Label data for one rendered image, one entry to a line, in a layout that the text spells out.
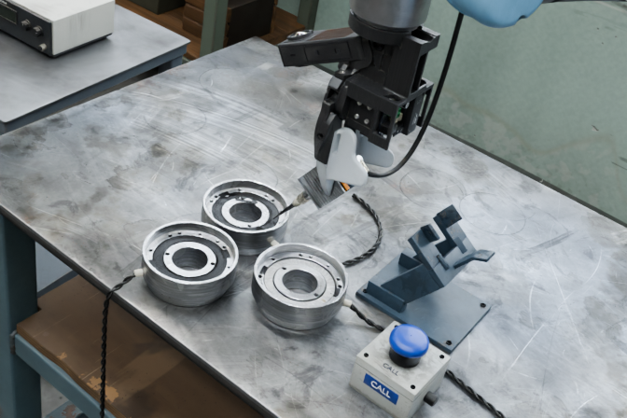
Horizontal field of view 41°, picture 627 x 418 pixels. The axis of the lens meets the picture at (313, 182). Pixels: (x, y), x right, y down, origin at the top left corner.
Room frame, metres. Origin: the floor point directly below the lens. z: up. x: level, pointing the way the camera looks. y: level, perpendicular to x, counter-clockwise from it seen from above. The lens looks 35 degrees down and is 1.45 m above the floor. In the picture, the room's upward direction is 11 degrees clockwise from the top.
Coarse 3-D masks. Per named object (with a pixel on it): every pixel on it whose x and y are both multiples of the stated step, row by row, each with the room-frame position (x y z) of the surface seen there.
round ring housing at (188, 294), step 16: (176, 224) 0.74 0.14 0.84; (192, 224) 0.75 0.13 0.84; (208, 224) 0.75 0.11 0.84; (160, 240) 0.72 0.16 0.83; (224, 240) 0.74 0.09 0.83; (144, 256) 0.68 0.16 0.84; (176, 256) 0.71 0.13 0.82; (192, 256) 0.72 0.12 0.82; (208, 256) 0.71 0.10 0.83; (144, 272) 0.67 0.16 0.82; (176, 272) 0.67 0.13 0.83; (192, 272) 0.68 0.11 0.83; (224, 272) 0.69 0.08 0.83; (160, 288) 0.65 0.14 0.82; (176, 288) 0.65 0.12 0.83; (192, 288) 0.65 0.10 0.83; (208, 288) 0.66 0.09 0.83; (224, 288) 0.67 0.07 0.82; (176, 304) 0.65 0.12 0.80; (192, 304) 0.66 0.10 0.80
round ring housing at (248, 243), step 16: (208, 192) 0.81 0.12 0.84; (256, 192) 0.85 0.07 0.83; (272, 192) 0.84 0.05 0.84; (208, 208) 0.79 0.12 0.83; (224, 208) 0.80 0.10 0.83; (240, 208) 0.82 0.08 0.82; (256, 208) 0.82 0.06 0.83; (240, 224) 0.78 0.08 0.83; (256, 224) 0.78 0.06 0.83; (240, 240) 0.75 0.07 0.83; (256, 240) 0.75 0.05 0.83; (272, 240) 0.77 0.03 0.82
